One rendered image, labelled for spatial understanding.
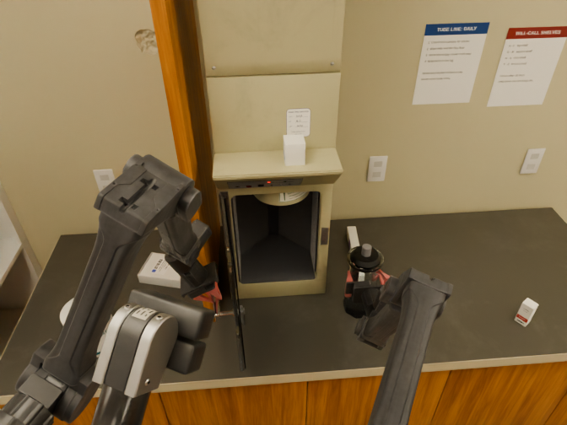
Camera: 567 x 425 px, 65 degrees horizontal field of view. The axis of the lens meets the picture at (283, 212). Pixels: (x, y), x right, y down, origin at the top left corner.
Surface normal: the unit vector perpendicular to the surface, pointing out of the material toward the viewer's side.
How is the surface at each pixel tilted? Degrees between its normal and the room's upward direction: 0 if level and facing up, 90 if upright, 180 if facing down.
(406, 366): 19
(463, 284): 0
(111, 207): 71
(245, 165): 0
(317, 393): 90
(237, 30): 90
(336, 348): 0
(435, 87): 90
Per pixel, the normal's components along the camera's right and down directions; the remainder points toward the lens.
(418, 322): 0.10, -0.57
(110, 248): -0.22, 0.31
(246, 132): 0.08, 0.61
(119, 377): -0.26, -0.17
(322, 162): -0.01, -0.79
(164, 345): 0.93, 0.22
